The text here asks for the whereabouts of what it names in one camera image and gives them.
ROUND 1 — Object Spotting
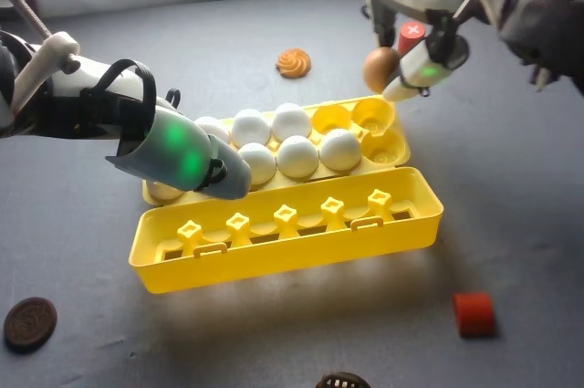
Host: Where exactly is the orange swirl toy cookie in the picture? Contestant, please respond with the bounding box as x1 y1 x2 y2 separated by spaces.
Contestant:
275 47 313 80

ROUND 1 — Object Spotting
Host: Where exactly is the brown toy egg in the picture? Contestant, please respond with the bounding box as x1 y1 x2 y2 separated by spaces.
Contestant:
362 46 402 93

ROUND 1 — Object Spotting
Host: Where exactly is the red half-cylinder block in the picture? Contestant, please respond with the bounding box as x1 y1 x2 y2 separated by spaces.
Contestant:
452 291 496 339

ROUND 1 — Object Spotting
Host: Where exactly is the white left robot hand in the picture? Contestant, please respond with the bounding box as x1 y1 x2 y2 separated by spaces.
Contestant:
43 57 253 201

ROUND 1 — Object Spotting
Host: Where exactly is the yellow plastic egg box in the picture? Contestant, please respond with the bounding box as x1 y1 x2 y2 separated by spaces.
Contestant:
127 94 444 296

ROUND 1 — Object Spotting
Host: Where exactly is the grey table cloth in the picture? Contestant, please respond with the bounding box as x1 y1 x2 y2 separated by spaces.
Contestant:
0 0 584 388

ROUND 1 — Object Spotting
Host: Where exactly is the brown round toy cookie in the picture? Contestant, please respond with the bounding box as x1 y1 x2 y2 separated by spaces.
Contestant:
3 297 58 353

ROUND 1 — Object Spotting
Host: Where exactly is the chocolate toy cake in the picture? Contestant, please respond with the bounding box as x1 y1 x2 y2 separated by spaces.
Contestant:
314 372 371 388

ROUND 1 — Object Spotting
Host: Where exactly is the red disc with white plus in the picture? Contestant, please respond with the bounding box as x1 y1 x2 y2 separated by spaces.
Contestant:
396 21 428 58

